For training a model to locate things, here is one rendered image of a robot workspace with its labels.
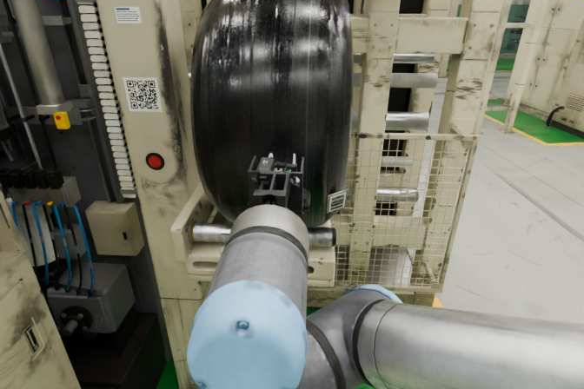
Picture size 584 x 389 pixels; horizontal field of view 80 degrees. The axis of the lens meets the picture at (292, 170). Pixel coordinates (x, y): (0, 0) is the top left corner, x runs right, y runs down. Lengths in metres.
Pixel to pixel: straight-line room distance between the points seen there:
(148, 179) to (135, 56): 0.29
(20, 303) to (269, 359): 0.81
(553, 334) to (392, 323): 0.14
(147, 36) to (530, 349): 0.77
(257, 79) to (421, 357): 0.45
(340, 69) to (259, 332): 0.45
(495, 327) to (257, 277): 0.18
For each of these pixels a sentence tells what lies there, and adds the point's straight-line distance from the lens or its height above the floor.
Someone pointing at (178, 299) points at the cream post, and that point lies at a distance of 1.14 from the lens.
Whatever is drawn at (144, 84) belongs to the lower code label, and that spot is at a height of 1.24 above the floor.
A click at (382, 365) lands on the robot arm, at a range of 0.38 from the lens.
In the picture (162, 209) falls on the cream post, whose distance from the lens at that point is 0.96.
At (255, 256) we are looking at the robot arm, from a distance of 0.32.
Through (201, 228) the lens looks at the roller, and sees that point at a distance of 0.87.
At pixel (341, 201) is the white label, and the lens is 0.69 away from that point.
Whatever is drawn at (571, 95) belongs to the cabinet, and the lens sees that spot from 5.36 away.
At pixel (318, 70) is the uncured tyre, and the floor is 1.30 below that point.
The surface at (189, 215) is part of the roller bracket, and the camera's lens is 0.87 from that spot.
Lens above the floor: 1.40
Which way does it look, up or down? 25 degrees down
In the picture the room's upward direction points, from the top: straight up
